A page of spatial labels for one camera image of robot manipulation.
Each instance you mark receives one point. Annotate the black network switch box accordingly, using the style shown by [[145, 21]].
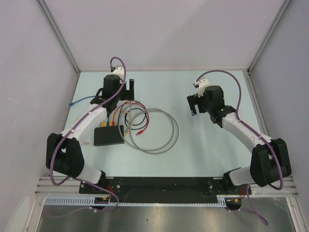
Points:
[[111, 135]]

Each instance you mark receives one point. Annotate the grey slotted cable duct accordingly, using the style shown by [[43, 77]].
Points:
[[93, 201]]

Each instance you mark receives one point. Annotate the aluminium frame rail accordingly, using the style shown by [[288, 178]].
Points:
[[71, 187]]

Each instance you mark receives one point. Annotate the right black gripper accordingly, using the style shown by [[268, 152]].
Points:
[[195, 99]]

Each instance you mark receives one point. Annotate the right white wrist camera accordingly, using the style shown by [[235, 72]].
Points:
[[201, 85]]

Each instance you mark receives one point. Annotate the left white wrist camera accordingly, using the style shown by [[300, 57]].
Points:
[[118, 71]]

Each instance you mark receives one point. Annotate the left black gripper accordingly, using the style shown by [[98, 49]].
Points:
[[128, 94]]

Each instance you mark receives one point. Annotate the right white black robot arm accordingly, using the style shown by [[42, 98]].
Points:
[[270, 159]]

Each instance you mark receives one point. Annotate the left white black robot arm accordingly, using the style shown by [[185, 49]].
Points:
[[64, 154]]

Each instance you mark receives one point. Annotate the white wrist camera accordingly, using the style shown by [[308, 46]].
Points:
[[201, 85], [118, 71]]

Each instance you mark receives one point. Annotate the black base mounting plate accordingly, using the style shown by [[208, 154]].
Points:
[[174, 190]]

